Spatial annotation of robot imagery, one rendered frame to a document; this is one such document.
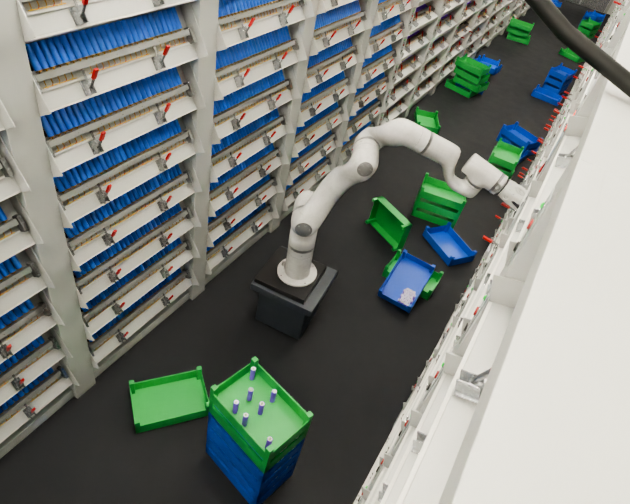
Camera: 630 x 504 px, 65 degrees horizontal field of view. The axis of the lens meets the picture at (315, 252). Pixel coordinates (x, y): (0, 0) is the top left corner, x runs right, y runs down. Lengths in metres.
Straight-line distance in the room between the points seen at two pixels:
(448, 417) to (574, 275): 0.25
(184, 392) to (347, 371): 0.76
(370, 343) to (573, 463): 2.29
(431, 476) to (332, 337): 2.02
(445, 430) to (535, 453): 0.29
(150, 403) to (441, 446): 1.81
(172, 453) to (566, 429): 1.94
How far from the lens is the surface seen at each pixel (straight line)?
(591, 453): 0.36
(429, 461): 0.59
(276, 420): 1.81
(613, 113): 0.84
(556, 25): 0.88
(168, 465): 2.18
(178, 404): 2.29
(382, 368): 2.54
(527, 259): 0.74
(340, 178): 1.95
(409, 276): 2.90
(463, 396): 0.65
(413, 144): 1.87
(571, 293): 0.45
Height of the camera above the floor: 1.99
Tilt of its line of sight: 42 degrees down
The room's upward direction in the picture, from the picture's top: 14 degrees clockwise
